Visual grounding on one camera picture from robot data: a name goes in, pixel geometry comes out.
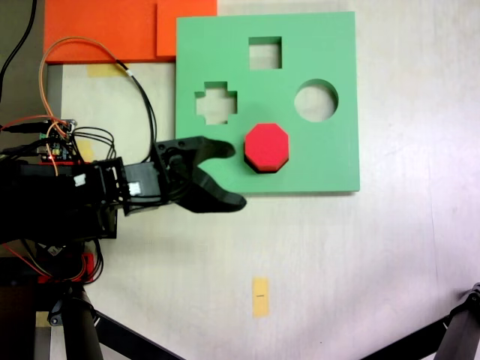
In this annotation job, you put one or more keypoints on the red octagonal pillar block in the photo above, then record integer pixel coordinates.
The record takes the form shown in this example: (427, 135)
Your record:
(266, 144)

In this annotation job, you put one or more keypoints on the orange flat block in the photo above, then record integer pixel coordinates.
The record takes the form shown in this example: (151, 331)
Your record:
(105, 30)

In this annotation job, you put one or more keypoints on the yellow masking tape strip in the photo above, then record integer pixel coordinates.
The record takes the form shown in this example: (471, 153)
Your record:
(87, 152)
(101, 70)

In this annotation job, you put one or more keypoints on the green shape sorting board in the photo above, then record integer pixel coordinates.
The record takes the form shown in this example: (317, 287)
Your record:
(318, 157)

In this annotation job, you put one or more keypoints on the red and black table clamp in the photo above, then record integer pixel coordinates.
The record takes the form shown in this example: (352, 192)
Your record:
(88, 262)
(63, 162)

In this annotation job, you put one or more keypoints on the yellow tape with black mark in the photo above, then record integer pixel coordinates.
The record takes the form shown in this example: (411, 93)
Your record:
(260, 305)

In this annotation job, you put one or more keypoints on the green circuit board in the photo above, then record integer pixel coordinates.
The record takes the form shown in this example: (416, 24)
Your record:
(56, 144)

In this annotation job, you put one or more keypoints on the black converter circuit board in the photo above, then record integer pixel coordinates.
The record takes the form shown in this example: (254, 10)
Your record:
(54, 250)

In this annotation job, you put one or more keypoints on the black tripod leg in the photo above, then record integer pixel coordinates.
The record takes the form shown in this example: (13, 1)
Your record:
(80, 330)
(461, 330)

